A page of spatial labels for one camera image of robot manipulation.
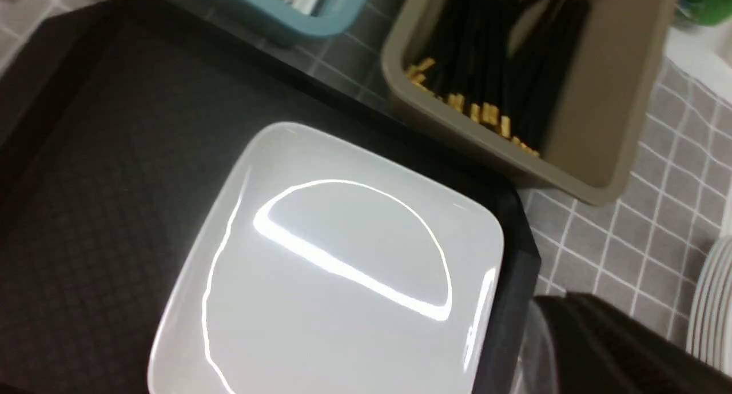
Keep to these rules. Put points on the tan plastic bin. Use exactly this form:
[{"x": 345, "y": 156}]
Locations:
[{"x": 591, "y": 142}]

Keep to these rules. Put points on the green backdrop cloth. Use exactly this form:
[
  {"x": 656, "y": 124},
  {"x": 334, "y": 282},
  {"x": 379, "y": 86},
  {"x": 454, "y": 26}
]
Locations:
[{"x": 703, "y": 12}]

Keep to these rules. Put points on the stack of white plates edge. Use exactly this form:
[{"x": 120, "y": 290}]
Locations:
[{"x": 709, "y": 333}]

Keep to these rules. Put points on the black serving tray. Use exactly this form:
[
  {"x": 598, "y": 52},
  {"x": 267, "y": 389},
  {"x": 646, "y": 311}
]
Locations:
[{"x": 120, "y": 122}]

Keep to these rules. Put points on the teal plastic bin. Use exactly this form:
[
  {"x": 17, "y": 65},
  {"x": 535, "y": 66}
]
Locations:
[{"x": 287, "y": 22}]

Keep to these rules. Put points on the large white square plate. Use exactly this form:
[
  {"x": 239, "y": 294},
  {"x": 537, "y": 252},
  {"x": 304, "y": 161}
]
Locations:
[{"x": 323, "y": 267}]

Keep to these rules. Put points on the pile of black chopsticks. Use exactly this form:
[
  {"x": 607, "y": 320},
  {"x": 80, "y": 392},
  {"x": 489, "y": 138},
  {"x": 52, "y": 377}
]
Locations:
[{"x": 502, "y": 63}]

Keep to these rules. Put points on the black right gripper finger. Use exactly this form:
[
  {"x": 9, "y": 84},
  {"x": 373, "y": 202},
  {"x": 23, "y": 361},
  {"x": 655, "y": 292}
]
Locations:
[{"x": 579, "y": 343}]

